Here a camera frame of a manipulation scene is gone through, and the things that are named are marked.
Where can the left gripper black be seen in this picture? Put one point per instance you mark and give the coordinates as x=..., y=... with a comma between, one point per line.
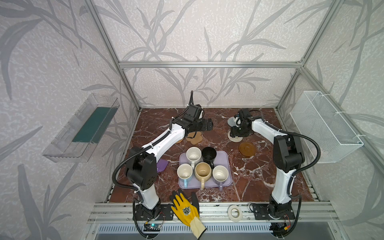
x=206, y=125

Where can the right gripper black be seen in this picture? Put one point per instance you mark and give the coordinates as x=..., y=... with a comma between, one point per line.
x=237, y=130

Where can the multicolour woven round coaster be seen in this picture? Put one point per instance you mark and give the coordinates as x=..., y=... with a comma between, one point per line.
x=234, y=139

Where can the grey blue round coaster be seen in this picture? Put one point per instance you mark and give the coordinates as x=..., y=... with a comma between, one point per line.
x=232, y=122

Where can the cork paw shaped coaster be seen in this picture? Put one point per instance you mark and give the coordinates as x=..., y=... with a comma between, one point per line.
x=194, y=138

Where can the brown wooden round coaster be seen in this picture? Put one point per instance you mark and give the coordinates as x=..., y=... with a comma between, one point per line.
x=247, y=149

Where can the white speckled mug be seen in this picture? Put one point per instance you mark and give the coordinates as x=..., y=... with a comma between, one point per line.
x=194, y=156

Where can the black mug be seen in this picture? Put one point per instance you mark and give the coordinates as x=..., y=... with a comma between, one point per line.
x=209, y=155

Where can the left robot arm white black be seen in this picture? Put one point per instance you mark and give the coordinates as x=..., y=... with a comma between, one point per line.
x=139, y=171

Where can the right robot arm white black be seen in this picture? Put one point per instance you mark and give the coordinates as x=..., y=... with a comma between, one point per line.
x=288, y=154

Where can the lavender plastic tray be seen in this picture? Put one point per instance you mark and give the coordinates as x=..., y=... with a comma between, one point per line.
x=221, y=159

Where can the beige ceramic mug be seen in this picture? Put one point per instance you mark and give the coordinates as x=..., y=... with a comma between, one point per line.
x=203, y=173

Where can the purple object on table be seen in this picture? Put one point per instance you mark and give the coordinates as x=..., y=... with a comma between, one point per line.
x=162, y=165

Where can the black glove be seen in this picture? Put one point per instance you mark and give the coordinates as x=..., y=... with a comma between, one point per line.
x=189, y=195

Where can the white tape roll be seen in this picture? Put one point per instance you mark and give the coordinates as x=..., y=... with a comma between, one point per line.
x=235, y=214

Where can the yellow work glove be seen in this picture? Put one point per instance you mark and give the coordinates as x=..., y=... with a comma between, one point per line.
x=187, y=213

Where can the green circuit board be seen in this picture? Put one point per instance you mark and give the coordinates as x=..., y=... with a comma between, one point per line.
x=152, y=227

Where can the white mug blue handle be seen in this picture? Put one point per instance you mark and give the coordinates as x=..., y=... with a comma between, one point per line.
x=185, y=173

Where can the white mug lavender handle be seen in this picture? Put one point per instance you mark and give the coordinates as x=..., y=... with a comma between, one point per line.
x=220, y=175

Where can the white wire mesh basket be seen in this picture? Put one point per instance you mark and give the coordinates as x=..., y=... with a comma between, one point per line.
x=317, y=118

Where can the clear plastic wall shelf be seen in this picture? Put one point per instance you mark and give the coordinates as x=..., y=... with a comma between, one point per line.
x=79, y=138

